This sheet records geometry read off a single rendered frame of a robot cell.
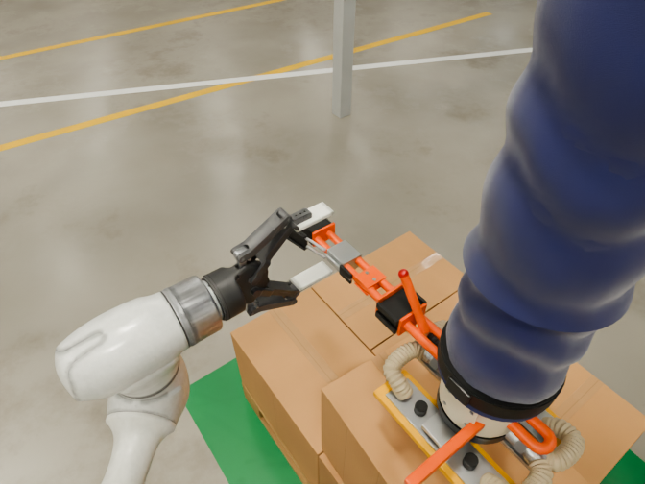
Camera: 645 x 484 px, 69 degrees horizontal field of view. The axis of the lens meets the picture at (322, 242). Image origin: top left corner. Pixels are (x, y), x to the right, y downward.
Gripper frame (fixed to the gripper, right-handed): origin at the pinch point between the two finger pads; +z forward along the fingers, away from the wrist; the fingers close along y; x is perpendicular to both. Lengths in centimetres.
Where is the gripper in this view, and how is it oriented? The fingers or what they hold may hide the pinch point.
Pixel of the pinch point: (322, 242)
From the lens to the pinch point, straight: 77.1
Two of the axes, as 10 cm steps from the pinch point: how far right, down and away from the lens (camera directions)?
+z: 8.0, -4.2, 4.3
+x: 6.0, 5.6, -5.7
